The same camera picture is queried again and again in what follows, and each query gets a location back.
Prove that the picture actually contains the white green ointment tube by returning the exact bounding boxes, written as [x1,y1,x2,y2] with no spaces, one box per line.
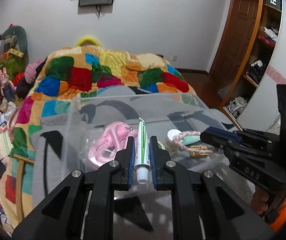
[134,118,151,185]

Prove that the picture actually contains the pink white rope bundle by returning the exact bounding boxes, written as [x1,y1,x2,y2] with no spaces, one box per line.
[88,121,139,170]

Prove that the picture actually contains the tan wooden block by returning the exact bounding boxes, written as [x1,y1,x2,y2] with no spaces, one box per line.
[189,145,210,158]

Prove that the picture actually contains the pink braided cord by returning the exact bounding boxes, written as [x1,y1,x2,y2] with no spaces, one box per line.
[172,130,214,156]

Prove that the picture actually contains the mint green lotion bottle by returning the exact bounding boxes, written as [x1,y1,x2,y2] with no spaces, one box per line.
[182,135,200,146]

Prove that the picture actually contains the white medicine bottle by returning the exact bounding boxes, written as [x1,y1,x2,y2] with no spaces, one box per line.
[164,129,181,155]

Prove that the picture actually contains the white bandage roll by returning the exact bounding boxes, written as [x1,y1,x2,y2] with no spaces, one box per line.
[158,141,165,150]

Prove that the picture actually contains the right hand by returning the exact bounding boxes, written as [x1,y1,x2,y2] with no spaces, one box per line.
[250,186,269,215]

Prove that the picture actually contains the clear plastic storage box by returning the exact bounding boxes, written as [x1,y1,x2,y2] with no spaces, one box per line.
[61,93,223,177]

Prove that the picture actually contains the white wardrobe sliding door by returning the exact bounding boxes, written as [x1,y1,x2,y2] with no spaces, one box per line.
[237,0,286,131]

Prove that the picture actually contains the grey black patterned blanket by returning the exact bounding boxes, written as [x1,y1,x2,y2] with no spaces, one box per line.
[31,87,254,239]

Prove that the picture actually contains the colourful patchwork quilt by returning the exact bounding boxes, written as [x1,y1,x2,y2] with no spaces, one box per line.
[0,45,193,227]

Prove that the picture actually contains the yellow pillow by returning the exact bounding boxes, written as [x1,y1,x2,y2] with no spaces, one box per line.
[75,35,102,47]

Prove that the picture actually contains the wooden door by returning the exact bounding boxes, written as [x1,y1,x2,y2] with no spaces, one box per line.
[209,0,259,108]

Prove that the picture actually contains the pink knit hat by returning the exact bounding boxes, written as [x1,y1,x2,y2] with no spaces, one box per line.
[24,60,44,84]

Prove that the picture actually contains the pink rabbit toy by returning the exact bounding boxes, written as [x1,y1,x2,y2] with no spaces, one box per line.
[0,67,16,102]

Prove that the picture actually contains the grey green chair back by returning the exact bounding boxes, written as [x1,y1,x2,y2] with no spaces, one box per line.
[2,25,27,54]

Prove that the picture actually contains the wall power socket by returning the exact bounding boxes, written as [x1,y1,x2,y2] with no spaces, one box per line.
[172,55,178,61]

